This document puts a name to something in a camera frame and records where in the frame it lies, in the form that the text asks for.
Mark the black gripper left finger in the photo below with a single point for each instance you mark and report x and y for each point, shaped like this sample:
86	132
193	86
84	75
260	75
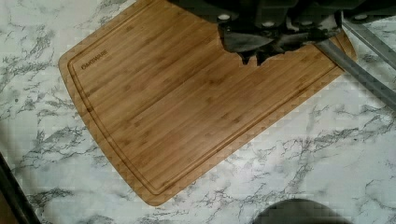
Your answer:
246	42

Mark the bamboo cutting board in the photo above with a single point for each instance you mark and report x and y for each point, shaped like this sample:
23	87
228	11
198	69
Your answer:
166	103

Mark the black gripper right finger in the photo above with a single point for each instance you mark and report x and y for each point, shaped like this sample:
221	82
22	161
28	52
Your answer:
283	39

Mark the dark pot with wooden lid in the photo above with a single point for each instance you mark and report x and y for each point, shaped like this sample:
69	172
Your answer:
299	211

